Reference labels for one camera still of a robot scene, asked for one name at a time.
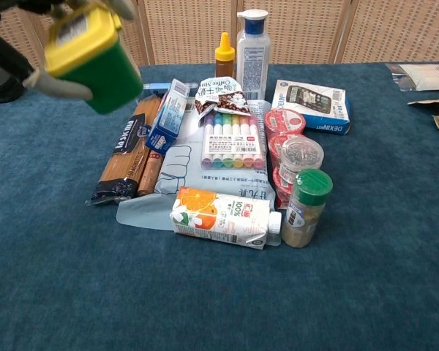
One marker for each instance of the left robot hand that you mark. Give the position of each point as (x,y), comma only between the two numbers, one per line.
(58,87)

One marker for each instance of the green container yellow lid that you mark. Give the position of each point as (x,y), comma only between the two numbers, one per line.
(106,73)

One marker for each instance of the clear jar of pins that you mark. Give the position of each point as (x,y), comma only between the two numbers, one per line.
(300,155)

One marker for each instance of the spice jar with green lid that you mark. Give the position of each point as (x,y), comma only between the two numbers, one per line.
(305,212)

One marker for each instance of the black pouch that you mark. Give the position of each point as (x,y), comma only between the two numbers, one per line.
(0,87)

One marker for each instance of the spaghetti pack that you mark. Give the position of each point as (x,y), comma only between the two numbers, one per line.
(126,146)

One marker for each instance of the clear blue plastic box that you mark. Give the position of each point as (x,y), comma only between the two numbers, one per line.
(157,86)

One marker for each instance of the blue toothpaste box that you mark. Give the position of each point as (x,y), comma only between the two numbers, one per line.
(168,117)

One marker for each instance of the brown tube snack pack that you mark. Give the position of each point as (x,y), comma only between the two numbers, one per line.
(150,172)

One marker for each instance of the white blue plastic bag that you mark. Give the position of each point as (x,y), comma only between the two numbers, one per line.
(184,161)

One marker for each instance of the coffee bean snack bag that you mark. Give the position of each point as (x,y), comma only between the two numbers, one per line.
(223,98)

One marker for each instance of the honey bottle with yellow cap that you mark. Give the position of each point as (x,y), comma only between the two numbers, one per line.
(224,60)

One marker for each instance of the pastel highlighter marker pack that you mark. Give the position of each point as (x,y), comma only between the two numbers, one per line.
(231,144)

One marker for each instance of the clear bottle with blue cap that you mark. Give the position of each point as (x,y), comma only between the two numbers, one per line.
(253,62)

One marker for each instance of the orange juice carton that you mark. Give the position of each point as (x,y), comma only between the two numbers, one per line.
(223,223)

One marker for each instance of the red lidded cup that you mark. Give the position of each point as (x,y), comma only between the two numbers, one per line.
(283,120)
(276,146)
(282,186)

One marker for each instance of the blue white calculator box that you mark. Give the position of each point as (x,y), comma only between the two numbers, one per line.
(314,102)

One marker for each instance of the woven folding screen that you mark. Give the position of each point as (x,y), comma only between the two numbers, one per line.
(314,33)

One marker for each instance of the silver white packet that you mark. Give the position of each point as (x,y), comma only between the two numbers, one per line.
(424,77)

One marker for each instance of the kraft paper packet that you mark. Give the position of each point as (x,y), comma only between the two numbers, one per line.
(424,102)

